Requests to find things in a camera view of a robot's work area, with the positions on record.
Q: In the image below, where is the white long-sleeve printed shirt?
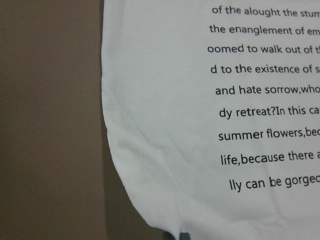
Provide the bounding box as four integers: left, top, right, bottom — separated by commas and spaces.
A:
101, 0, 320, 240

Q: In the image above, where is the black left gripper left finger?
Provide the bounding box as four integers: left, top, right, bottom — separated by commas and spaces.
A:
163, 231, 175, 240

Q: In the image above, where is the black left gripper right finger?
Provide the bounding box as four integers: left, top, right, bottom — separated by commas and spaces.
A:
179, 232, 191, 240

